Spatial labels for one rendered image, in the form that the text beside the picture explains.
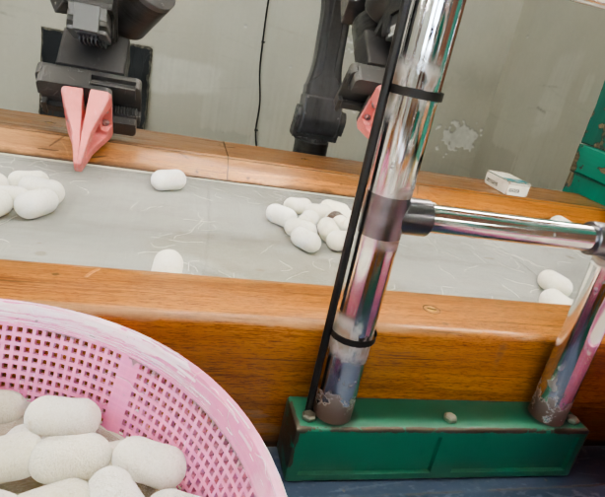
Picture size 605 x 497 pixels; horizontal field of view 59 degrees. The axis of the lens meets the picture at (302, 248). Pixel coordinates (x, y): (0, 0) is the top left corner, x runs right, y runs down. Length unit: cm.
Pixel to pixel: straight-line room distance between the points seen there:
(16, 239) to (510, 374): 36
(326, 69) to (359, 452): 72
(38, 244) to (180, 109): 217
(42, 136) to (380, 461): 49
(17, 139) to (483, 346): 52
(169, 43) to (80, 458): 237
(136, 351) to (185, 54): 232
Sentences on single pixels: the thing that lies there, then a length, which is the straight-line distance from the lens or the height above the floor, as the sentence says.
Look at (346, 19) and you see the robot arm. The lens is 73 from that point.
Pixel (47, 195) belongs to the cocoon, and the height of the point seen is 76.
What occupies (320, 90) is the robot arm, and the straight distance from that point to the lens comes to 94.
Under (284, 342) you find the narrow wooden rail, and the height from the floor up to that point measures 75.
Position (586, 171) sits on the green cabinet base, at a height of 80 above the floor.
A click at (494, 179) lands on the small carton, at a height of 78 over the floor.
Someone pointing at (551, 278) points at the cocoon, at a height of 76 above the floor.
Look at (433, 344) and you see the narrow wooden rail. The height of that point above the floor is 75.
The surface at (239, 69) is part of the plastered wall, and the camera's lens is 256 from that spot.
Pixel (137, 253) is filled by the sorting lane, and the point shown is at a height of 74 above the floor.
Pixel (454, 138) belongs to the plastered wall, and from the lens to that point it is 287.
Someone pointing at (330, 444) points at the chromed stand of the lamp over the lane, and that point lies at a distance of 33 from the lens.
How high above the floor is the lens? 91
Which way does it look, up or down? 21 degrees down
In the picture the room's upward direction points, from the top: 12 degrees clockwise
